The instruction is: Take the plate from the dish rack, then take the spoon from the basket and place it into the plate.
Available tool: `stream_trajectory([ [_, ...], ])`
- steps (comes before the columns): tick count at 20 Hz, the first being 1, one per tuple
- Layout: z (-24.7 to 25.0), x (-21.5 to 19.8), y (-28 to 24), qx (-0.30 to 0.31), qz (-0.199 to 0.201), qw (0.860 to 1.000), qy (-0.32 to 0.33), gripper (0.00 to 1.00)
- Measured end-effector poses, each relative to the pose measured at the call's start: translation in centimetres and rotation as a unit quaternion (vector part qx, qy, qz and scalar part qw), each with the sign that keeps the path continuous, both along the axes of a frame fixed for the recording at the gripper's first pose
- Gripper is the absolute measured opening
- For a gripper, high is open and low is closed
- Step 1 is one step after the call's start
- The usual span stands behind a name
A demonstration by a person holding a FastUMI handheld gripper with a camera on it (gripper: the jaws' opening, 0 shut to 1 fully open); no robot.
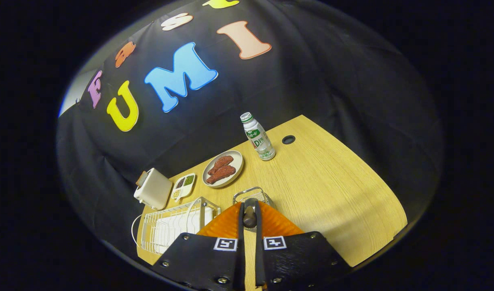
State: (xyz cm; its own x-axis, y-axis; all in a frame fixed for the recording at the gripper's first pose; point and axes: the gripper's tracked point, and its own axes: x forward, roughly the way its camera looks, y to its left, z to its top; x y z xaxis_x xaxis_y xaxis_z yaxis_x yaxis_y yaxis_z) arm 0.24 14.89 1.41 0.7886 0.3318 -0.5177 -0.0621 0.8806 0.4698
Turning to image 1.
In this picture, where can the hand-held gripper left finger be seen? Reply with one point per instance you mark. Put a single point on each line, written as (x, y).
(202, 262)

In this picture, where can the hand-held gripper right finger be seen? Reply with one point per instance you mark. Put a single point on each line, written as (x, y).
(299, 258)

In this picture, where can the white divided condiment dish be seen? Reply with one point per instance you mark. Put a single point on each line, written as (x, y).
(183, 186)

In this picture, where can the beige plate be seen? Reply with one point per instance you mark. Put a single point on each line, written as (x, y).
(237, 161)

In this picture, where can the white toaster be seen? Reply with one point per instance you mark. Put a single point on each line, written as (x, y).
(154, 190)

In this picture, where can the red-brown meat piece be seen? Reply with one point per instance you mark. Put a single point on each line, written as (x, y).
(220, 163)
(221, 174)

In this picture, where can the slice of toast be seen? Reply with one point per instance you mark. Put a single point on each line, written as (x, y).
(141, 177)

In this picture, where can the white green-label drink bottle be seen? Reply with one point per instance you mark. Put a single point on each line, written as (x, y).
(258, 139)

